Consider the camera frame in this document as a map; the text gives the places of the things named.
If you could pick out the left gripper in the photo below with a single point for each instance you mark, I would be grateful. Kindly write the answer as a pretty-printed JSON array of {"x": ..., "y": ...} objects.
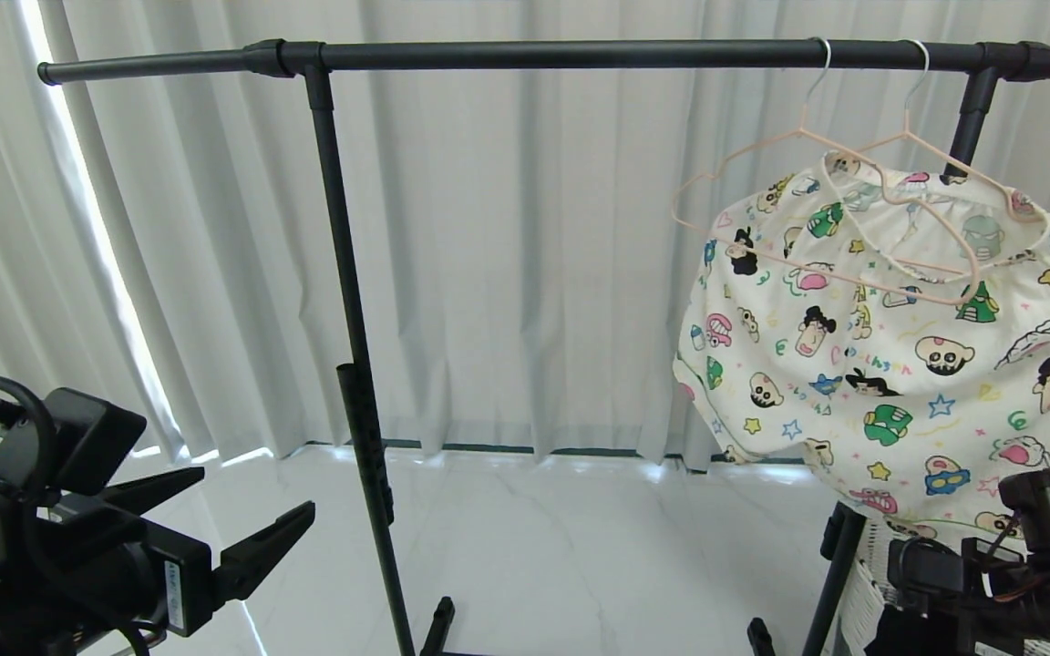
[{"x": 97, "y": 583}]

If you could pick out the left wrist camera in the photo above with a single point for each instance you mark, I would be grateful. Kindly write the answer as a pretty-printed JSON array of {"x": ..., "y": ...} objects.
[{"x": 87, "y": 437}]

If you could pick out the white curtain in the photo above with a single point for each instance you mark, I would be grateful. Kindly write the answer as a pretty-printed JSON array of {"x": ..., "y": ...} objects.
[{"x": 534, "y": 273}]

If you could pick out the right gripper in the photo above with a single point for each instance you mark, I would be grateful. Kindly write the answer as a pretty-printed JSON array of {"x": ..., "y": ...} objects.
[{"x": 921, "y": 629}]

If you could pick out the cream printed garment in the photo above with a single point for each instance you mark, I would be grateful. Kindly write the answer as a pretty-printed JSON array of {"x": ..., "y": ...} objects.
[{"x": 899, "y": 383}]

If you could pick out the black clothes rack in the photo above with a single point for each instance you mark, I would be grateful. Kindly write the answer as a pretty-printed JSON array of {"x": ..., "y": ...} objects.
[{"x": 580, "y": 55}]

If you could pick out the pink clothes hanger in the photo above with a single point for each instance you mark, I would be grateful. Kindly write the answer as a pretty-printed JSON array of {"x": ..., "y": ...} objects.
[
  {"x": 803, "y": 129},
  {"x": 906, "y": 133}
]

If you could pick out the white laundry basket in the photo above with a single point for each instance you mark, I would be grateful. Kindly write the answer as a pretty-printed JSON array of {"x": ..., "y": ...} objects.
[{"x": 860, "y": 601}]

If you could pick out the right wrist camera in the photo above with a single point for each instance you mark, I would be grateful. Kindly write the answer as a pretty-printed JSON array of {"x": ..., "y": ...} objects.
[{"x": 926, "y": 565}]

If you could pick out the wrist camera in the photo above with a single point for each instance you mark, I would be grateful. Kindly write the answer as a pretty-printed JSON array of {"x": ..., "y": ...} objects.
[
  {"x": 87, "y": 437},
  {"x": 926, "y": 565}
]

